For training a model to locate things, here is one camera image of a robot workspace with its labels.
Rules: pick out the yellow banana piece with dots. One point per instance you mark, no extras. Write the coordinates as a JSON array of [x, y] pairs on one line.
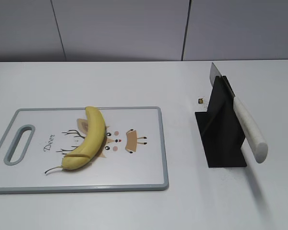
[[91, 145]]

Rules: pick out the white-handled kitchen knife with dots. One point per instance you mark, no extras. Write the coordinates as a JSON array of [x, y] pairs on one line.
[[250, 128]]

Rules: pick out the white grey-rimmed cutting board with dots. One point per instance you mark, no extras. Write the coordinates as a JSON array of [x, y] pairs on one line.
[[133, 157]]

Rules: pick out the black knife stand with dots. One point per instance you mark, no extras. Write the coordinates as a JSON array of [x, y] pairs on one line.
[[221, 133]]

